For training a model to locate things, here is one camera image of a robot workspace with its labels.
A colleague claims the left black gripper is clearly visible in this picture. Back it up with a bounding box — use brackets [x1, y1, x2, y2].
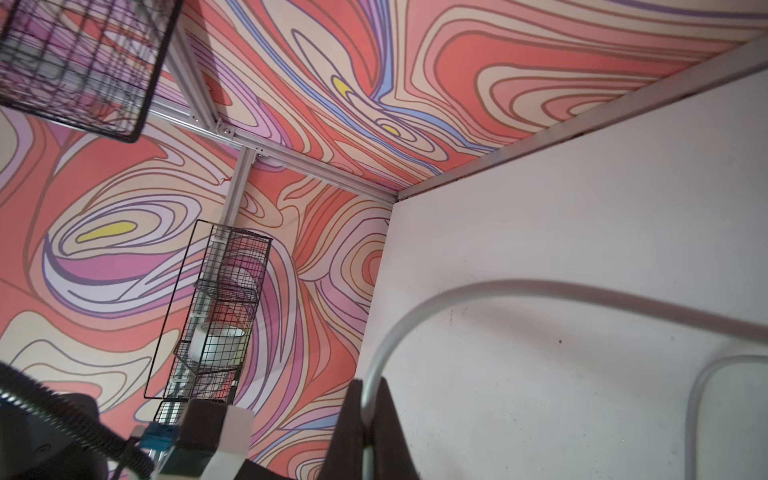
[1, 363, 155, 479]

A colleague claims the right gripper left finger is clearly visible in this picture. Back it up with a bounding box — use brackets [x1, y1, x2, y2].
[318, 379, 364, 480]

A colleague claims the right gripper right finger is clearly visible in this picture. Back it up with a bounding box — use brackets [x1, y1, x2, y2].
[371, 378, 420, 480]

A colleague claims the grey headphone cable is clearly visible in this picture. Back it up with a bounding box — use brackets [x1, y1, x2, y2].
[359, 279, 768, 480]

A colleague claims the grey tape roll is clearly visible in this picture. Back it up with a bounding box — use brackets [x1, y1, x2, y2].
[188, 323, 247, 369]

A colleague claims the left black wire basket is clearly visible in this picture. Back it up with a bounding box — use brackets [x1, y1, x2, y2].
[143, 219, 272, 425]

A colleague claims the black wire basket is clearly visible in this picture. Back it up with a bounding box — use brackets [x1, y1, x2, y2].
[1, 0, 184, 143]
[143, 219, 272, 425]

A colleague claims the rear black wire basket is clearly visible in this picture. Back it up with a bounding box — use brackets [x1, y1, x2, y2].
[1, 0, 184, 143]

